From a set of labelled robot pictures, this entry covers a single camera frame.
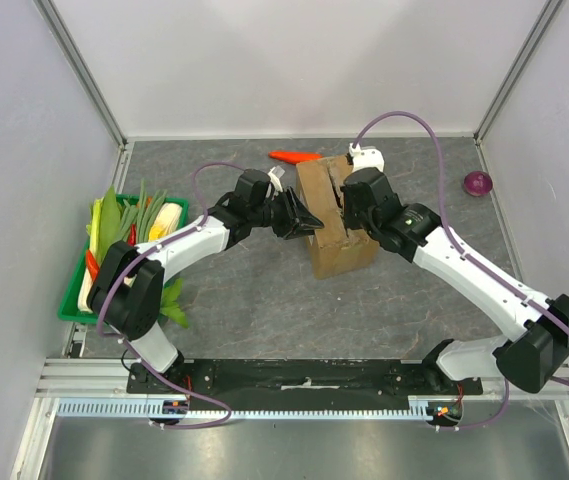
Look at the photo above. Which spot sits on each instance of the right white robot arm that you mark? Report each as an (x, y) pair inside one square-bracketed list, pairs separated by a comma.
[(534, 329)]

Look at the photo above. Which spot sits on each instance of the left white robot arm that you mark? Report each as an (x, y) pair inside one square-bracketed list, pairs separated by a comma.
[(229, 221)]

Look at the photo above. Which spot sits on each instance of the red chili pepper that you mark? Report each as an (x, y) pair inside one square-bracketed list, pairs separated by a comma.
[(91, 264)]

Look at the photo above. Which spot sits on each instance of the green beans bunch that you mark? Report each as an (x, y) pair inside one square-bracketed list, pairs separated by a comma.
[(136, 219)]

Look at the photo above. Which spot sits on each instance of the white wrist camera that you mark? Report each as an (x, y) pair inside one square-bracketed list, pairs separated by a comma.
[(275, 175), (365, 157)]

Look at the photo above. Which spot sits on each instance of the green leaf beside tray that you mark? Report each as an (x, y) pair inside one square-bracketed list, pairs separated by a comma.
[(169, 305)]

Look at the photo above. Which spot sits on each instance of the green leafy vegetable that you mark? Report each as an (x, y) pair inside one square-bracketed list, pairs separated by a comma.
[(106, 227)]

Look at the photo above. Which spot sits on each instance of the brown cardboard express box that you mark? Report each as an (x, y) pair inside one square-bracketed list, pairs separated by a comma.
[(334, 249)]

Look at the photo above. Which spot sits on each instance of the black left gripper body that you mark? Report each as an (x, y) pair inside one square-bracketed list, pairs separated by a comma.
[(283, 213)]

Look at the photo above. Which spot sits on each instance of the orange toy carrot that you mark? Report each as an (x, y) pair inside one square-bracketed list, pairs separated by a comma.
[(294, 158)]

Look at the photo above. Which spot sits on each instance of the purple red onion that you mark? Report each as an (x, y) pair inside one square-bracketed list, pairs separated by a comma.
[(478, 183)]

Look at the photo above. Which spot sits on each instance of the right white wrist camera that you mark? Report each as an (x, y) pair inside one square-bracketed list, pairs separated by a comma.
[(365, 157)]

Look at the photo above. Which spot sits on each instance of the green vegetable tray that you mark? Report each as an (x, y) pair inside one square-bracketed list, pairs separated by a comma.
[(128, 283)]

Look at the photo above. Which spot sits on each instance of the grey slotted cable duct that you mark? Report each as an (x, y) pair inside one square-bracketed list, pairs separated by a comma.
[(165, 409)]

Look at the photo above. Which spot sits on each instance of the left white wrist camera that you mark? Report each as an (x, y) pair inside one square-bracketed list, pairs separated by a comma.
[(275, 175)]

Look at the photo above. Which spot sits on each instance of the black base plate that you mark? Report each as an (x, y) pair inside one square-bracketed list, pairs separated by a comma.
[(217, 377)]

